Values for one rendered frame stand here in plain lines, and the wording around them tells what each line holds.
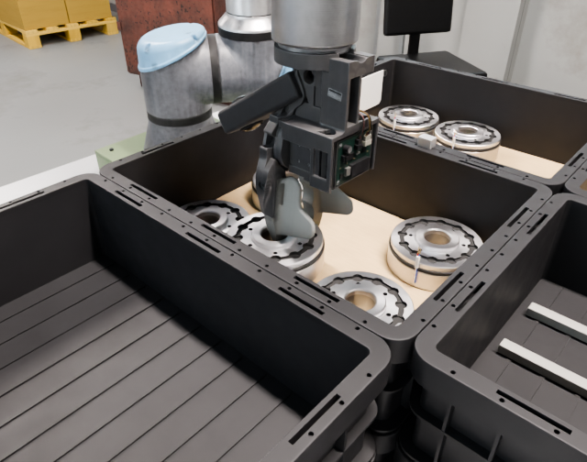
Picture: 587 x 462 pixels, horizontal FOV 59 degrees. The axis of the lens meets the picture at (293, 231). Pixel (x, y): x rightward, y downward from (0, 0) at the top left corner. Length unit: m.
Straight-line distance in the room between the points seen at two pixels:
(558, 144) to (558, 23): 2.40
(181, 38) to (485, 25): 2.57
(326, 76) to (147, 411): 0.32
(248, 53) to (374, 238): 0.41
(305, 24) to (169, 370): 0.32
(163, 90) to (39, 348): 0.51
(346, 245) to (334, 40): 0.27
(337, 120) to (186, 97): 0.50
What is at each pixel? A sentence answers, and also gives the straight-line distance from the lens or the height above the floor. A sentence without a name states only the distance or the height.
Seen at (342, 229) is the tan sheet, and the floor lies 0.83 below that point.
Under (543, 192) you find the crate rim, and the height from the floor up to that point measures 0.93.
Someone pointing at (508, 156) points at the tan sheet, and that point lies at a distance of 0.91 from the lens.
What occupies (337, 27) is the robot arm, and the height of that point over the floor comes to 1.10.
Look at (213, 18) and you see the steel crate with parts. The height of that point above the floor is 0.54.
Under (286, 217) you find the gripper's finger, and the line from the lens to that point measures 0.52.
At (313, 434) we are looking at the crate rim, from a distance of 0.33.
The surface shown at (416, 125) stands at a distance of 0.91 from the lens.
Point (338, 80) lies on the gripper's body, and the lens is 0.45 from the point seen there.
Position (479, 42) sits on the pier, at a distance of 3.33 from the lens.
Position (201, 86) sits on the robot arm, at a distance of 0.92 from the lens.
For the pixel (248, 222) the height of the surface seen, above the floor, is 0.89.
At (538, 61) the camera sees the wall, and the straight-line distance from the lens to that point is 3.35.
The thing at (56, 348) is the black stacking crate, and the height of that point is 0.83.
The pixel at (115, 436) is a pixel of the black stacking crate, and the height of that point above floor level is 0.83.
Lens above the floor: 1.20
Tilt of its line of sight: 34 degrees down
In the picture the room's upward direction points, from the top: straight up
